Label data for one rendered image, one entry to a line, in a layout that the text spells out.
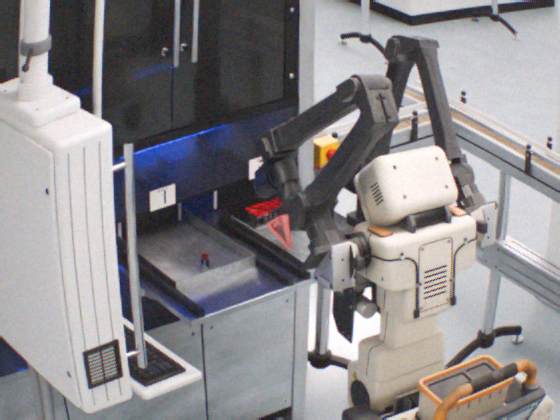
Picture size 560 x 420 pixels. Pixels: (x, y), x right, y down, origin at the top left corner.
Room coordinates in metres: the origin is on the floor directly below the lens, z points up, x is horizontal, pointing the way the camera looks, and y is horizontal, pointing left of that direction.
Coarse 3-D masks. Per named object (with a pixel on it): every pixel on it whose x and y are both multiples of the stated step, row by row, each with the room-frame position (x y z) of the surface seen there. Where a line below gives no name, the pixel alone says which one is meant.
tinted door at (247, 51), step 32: (224, 0) 3.37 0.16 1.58; (256, 0) 3.44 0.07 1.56; (224, 32) 3.37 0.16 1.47; (256, 32) 3.44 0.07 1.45; (192, 64) 3.31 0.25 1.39; (224, 64) 3.37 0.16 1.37; (256, 64) 3.44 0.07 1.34; (192, 96) 3.31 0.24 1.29; (224, 96) 3.37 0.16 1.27; (256, 96) 3.44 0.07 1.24
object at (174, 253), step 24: (192, 216) 3.34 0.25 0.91; (120, 240) 3.18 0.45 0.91; (144, 240) 3.24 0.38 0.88; (168, 240) 3.24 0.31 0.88; (192, 240) 3.24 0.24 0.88; (216, 240) 3.24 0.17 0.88; (168, 264) 3.10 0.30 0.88; (192, 264) 3.10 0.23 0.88; (216, 264) 3.11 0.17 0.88; (240, 264) 3.07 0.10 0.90
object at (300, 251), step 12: (336, 216) 3.37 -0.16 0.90; (252, 228) 3.26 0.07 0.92; (264, 228) 3.32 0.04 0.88; (348, 228) 3.32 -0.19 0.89; (264, 240) 3.21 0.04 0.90; (276, 240) 3.25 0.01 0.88; (300, 240) 3.25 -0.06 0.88; (288, 252) 3.12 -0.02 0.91; (300, 252) 3.18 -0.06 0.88; (300, 264) 3.08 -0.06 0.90
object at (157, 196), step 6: (168, 186) 3.24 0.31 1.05; (174, 186) 3.26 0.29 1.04; (150, 192) 3.21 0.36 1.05; (156, 192) 3.22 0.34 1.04; (162, 192) 3.23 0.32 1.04; (168, 192) 3.24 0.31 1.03; (174, 192) 3.26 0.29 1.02; (150, 198) 3.21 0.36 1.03; (156, 198) 3.22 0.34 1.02; (162, 198) 3.23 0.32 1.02; (168, 198) 3.24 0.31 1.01; (174, 198) 3.26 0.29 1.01; (156, 204) 3.22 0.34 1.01; (162, 204) 3.23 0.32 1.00; (168, 204) 3.24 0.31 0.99
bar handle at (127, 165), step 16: (128, 144) 2.56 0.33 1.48; (128, 160) 2.56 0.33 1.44; (128, 176) 2.56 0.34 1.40; (128, 192) 2.56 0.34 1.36; (128, 208) 2.56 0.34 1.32; (128, 224) 2.56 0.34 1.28; (128, 240) 2.56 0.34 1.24; (128, 256) 2.56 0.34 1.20; (144, 336) 2.57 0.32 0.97; (128, 352) 2.54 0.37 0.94; (144, 352) 2.56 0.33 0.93
